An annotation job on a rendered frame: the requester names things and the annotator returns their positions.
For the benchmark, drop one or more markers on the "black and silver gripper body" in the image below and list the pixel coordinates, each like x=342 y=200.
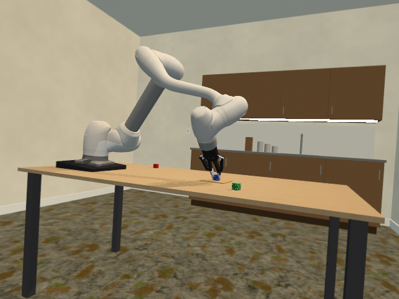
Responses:
x=209 y=154

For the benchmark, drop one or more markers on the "orange mat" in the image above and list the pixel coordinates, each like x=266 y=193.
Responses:
x=222 y=181

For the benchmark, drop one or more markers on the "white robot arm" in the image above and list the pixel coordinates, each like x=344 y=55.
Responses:
x=165 y=72

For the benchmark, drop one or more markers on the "green die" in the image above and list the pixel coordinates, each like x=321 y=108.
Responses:
x=236 y=186

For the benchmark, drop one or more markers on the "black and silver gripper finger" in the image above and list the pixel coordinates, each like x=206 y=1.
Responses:
x=207 y=164
x=219 y=169

